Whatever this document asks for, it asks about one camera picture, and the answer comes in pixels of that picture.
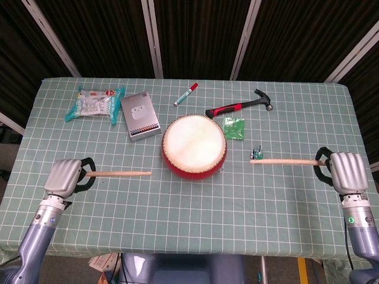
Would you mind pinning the white partition frame post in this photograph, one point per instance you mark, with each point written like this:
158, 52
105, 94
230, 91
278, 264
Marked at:
245, 38
53, 40
12, 124
152, 38
352, 53

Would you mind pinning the small green toy car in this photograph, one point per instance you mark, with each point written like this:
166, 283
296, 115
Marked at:
257, 154

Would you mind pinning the printed cardboard box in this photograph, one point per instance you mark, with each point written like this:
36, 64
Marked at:
103, 263

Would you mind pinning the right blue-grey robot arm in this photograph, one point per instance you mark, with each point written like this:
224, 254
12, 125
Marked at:
362, 233

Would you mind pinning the black red claw hammer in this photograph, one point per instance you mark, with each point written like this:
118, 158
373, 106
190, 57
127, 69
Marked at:
234, 107

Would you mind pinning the marker pen with red cap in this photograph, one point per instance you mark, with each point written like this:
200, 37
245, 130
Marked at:
185, 95

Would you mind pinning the green checked tablecloth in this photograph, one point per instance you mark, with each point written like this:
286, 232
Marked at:
189, 225

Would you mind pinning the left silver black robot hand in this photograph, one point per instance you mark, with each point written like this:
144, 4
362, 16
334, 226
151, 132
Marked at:
62, 177

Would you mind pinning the grey earbuds box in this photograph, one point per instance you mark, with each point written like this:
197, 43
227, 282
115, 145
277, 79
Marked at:
140, 116

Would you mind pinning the teal clear plastic snack bag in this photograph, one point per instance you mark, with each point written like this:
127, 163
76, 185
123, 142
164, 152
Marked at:
93, 105

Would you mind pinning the small green sachet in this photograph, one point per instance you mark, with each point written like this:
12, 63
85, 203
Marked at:
234, 128

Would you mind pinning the red drum with white skin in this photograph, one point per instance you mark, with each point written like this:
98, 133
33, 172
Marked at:
194, 145

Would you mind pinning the white metal table leg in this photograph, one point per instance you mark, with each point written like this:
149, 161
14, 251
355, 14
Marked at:
263, 270

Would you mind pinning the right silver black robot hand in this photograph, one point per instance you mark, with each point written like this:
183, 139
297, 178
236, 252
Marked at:
349, 171

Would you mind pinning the wooden drumstick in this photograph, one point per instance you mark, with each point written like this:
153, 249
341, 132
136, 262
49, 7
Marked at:
124, 174
287, 162

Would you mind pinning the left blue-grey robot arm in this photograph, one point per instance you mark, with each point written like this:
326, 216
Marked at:
35, 236

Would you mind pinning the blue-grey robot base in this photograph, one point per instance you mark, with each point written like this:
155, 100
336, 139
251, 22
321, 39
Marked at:
183, 269

